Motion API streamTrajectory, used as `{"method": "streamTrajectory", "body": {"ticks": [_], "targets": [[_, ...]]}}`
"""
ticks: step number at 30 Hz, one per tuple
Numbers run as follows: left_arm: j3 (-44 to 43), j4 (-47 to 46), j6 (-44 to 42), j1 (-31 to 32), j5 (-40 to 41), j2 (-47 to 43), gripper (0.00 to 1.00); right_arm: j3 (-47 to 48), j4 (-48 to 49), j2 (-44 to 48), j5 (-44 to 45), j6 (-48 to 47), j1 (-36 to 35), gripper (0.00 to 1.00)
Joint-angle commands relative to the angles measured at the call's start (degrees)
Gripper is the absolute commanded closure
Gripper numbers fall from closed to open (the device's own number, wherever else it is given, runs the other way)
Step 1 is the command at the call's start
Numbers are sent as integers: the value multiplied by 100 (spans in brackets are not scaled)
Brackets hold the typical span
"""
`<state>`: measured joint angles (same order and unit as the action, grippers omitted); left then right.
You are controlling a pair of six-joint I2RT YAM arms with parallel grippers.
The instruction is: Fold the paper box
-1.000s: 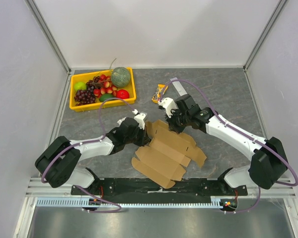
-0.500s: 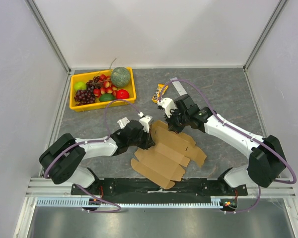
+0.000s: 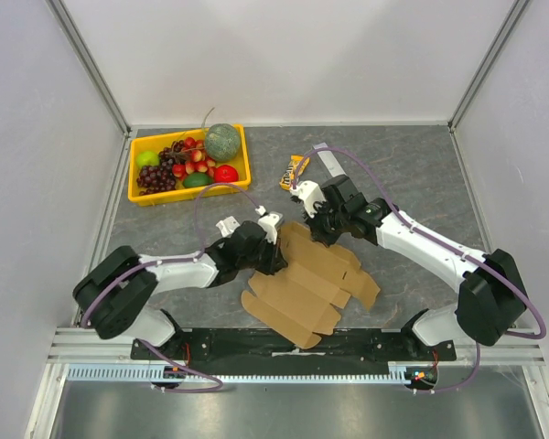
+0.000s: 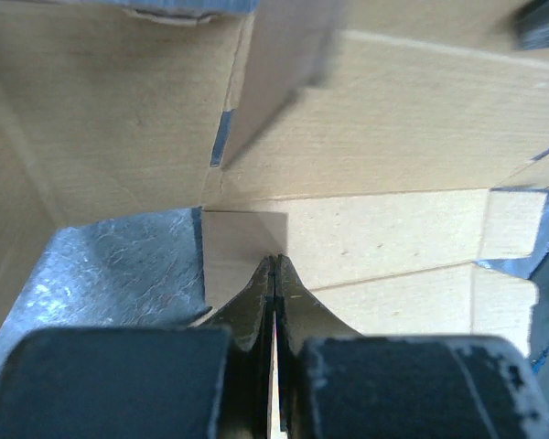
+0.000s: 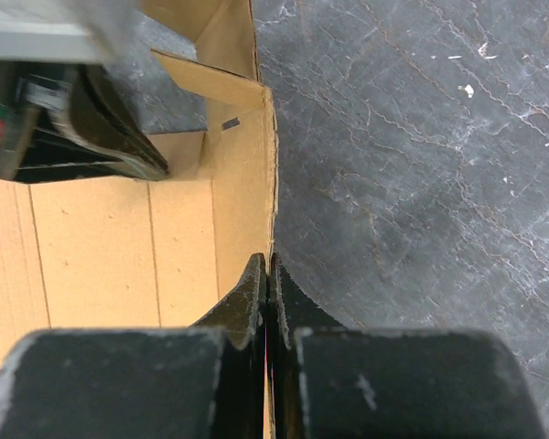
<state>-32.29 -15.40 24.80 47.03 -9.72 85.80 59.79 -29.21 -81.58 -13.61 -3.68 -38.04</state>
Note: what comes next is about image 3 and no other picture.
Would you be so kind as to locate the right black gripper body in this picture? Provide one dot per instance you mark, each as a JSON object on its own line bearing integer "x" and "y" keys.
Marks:
{"x": 323, "y": 219}

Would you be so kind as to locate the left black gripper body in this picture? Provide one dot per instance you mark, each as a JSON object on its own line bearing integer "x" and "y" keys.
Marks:
{"x": 259, "y": 260}

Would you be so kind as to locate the white paper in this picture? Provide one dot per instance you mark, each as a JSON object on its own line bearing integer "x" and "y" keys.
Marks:
{"x": 227, "y": 226}

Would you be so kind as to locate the cardboard box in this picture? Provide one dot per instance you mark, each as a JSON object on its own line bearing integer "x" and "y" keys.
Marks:
{"x": 302, "y": 301}

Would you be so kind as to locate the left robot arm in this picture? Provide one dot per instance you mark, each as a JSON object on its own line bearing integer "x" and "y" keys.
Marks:
{"x": 114, "y": 296}

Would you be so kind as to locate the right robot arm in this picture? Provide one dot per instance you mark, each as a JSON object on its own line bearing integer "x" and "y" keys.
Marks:
{"x": 489, "y": 287}

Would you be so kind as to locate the clear plastic stick box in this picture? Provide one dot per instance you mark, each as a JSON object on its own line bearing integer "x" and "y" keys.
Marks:
{"x": 329, "y": 161}

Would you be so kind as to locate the yellow candy bag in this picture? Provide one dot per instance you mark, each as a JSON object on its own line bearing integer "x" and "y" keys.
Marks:
{"x": 295, "y": 168}

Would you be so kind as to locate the red tomato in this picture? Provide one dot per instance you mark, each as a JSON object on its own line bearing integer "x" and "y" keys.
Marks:
{"x": 225, "y": 174}

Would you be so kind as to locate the yellow plastic bin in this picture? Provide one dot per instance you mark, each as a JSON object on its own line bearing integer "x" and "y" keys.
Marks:
{"x": 158, "y": 142}

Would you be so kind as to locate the white tape strip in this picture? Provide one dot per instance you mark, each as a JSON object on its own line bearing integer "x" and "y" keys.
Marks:
{"x": 297, "y": 352}

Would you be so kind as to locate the red cherry bunch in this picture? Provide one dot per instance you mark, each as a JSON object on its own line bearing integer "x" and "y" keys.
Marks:
{"x": 186, "y": 157}

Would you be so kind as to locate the green netted melon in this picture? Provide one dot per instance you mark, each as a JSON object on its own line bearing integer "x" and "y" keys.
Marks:
{"x": 222, "y": 142}

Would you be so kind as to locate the dark purple grape bunch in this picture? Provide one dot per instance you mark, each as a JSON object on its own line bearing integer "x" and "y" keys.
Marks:
{"x": 155, "y": 179}

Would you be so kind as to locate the green apple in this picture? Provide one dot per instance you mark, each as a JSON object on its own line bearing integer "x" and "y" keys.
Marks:
{"x": 147, "y": 158}

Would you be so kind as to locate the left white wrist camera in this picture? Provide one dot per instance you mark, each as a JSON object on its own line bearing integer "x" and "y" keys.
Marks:
{"x": 270, "y": 222}

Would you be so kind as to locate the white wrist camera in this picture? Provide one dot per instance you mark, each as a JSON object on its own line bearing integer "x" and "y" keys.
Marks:
{"x": 270, "y": 222}
{"x": 310, "y": 196}

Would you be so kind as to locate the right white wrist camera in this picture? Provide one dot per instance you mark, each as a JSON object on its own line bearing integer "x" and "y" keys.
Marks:
{"x": 310, "y": 196}

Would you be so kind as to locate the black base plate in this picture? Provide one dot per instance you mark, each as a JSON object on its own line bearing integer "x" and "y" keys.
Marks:
{"x": 248, "y": 350}

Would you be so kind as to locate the grey slotted cable duct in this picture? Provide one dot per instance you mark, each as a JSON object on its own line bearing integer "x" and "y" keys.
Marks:
{"x": 160, "y": 373}

